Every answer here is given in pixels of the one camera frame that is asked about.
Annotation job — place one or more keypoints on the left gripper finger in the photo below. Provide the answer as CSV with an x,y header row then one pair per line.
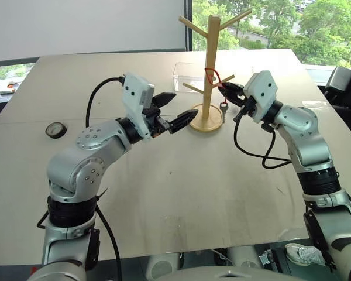
x,y
164,99
183,120

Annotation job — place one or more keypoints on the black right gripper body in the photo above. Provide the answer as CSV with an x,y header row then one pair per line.
x,y
249,106

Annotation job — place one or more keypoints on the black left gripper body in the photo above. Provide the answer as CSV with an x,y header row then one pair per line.
x,y
155,120

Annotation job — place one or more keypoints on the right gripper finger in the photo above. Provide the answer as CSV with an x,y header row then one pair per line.
x,y
231,96
234,87

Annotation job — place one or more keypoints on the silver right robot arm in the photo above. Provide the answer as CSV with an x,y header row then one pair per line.
x,y
313,146

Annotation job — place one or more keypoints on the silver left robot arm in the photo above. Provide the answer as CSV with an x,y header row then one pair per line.
x,y
93,164

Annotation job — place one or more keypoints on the wooden tree stand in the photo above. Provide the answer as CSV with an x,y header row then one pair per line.
x,y
211,58

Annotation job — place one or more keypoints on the clear plastic box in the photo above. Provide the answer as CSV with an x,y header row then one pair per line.
x,y
183,80

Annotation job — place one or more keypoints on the black office chair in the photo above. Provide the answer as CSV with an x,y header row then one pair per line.
x,y
346,87

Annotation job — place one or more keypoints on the black tape roll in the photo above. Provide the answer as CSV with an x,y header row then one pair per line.
x,y
55,130

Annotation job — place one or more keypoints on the silver robot leg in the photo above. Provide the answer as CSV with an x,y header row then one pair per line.
x,y
163,265
245,256

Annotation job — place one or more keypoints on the white and orange desk item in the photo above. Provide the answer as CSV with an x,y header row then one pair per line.
x,y
9,87

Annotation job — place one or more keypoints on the white sneaker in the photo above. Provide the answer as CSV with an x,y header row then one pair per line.
x,y
305,254

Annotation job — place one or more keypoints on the silver robot torso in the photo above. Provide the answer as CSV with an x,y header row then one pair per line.
x,y
219,275

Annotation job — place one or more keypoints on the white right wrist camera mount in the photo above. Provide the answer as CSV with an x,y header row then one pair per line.
x,y
263,87

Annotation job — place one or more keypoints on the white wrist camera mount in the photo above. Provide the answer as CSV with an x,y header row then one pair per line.
x,y
263,87
134,93

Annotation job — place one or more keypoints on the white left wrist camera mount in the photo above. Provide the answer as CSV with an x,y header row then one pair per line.
x,y
134,93

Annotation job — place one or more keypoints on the black window frame post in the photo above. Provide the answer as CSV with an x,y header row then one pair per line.
x,y
188,24

